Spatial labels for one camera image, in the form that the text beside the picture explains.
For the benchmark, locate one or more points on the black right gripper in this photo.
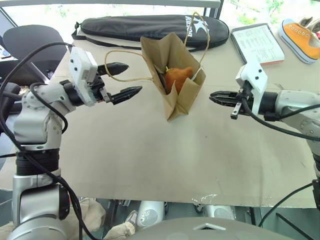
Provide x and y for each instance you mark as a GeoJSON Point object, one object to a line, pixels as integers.
{"type": "Point", "coordinates": [246, 96]}

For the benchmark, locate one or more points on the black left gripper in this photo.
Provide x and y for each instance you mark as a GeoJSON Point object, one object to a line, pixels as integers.
{"type": "Point", "coordinates": [98, 88]}

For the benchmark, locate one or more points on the brown paper bag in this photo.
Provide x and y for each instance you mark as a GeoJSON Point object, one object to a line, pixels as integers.
{"type": "Point", "coordinates": [180, 100]}

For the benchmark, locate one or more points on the orange plush toy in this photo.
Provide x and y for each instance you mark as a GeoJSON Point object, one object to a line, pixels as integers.
{"type": "Point", "coordinates": [177, 76]}

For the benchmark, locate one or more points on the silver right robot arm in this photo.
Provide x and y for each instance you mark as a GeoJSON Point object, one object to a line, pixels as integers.
{"type": "Point", "coordinates": [295, 105]}

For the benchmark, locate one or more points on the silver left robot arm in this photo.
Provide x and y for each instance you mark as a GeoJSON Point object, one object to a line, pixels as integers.
{"type": "Point", "coordinates": [37, 125]}

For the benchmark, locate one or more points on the black racket case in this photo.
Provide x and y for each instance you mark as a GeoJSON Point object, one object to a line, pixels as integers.
{"type": "Point", "coordinates": [125, 27]}

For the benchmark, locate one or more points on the grey folder with printed paper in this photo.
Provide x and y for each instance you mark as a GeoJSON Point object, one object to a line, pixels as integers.
{"type": "Point", "coordinates": [260, 42]}

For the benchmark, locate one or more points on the orange canvas sneaker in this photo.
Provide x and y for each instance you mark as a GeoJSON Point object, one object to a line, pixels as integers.
{"type": "Point", "coordinates": [300, 37]}

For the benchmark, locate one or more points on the black office chair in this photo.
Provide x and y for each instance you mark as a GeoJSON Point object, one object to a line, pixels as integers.
{"type": "Point", "coordinates": [32, 40]}

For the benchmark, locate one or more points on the beige sneaker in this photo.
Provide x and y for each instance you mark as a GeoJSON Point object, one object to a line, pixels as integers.
{"type": "Point", "coordinates": [307, 21]}

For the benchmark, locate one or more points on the silver rounded robot hip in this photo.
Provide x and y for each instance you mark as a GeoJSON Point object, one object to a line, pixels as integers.
{"type": "Point", "coordinates": [150, 212]}
{"type": "Point", "coordinates": [220, 212]}

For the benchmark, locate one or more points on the black table leg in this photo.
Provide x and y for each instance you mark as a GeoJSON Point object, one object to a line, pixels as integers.
{"type": "Point", "coordinates": [256, 216]}

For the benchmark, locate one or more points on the person's white shoe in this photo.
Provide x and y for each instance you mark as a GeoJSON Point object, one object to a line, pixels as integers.
{"type": "Point", "coordinates": [130, 217]}

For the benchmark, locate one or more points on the grey robot torso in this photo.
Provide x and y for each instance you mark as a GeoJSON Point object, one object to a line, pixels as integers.
{"type": "Point", "coordinates": [175, 231]}

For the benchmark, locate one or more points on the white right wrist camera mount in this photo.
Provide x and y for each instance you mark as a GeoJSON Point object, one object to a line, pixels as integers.
{"type": "Point", "coordinates": [255, 77]}

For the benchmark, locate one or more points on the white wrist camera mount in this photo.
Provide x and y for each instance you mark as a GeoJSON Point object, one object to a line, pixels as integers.
{"type": "Point", "coordinates": [255, 77]}
{"type": "Point", "coordinates": [80, 65]}

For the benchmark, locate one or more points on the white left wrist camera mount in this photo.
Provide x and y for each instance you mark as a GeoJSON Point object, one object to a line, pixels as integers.
{"type": "Point", "coordinates": [80, 65]}

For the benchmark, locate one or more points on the dark window frame post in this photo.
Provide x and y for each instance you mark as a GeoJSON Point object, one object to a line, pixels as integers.
{"type": "Point", "coordinates": [213, 8]}

